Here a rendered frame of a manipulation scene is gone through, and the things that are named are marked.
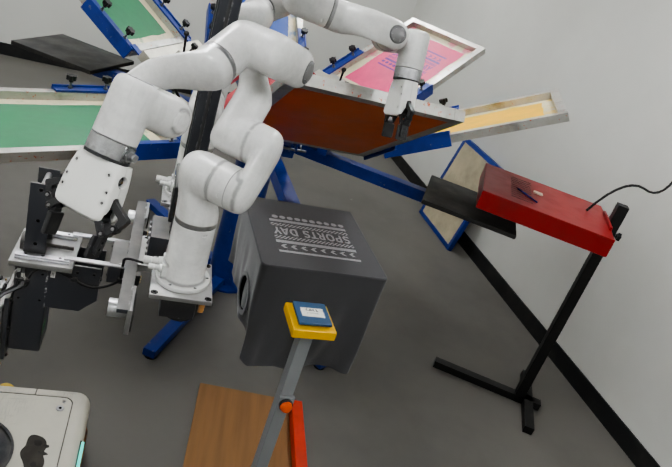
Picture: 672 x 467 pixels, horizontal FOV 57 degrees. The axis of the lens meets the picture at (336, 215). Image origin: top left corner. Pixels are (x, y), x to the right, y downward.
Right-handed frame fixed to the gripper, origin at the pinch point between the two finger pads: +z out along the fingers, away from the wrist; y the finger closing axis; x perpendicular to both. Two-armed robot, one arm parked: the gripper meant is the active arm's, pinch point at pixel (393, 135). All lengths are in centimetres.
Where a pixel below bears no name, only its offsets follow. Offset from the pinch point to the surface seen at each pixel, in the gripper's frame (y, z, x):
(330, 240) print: -48, 42, 7
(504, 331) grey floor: -159, 107, 179
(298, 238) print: -46, 42, -6
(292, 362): -4, 71, -14
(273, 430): -12, 97, -12
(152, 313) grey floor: -146, 111, -40
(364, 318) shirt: -32, 64, 19
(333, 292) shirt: -29, 55, 4
